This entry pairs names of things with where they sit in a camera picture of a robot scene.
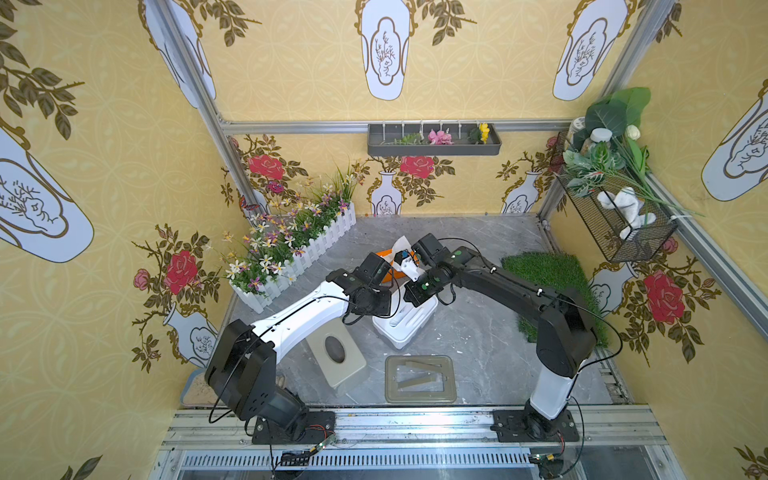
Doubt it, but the orange tissue pack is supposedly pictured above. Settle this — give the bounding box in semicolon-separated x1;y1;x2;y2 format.
377;236;419;283

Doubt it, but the white tissue box lid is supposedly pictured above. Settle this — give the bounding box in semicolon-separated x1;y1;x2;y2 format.
376;266;438;325

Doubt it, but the grey tissue box base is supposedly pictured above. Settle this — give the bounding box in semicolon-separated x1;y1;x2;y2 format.
372;317;429;350

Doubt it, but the beige tissue box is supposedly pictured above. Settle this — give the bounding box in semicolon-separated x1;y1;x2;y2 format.
307;319;368;395

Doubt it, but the olive green frame tray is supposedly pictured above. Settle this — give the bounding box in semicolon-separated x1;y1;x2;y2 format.
385;355;457;405

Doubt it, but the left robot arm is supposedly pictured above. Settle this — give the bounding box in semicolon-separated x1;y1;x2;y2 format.
205;253;392;443

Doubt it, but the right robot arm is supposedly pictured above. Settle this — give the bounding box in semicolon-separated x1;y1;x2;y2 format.
404;234;597;421

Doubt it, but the white fence flower planter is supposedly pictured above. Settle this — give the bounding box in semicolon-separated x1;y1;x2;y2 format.
226;166;364;313

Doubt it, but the green artificial grass mat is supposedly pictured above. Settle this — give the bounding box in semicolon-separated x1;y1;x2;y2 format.
502;252;600;314

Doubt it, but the pink artificial flower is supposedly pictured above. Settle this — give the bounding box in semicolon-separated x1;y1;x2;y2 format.
427;130;453;146

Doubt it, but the yellow artificial flower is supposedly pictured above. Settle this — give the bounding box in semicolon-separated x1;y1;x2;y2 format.
478;123;490;143

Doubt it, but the sand tray with stones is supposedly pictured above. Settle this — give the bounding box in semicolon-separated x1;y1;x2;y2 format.
180;369;217;408

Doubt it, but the green artificial leaf plant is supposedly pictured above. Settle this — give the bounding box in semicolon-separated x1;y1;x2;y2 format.
563;87;696;215

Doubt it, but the grey wall shelf tray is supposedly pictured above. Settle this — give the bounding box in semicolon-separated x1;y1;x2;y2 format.
367;121;502;157

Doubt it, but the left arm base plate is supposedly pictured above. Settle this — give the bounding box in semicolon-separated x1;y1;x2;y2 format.
251;410;336;446

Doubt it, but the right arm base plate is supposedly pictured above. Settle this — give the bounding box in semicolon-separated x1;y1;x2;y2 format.
490;409;581;443

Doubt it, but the black wire wall basket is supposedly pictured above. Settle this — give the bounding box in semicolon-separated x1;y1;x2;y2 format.
558;174;677;263

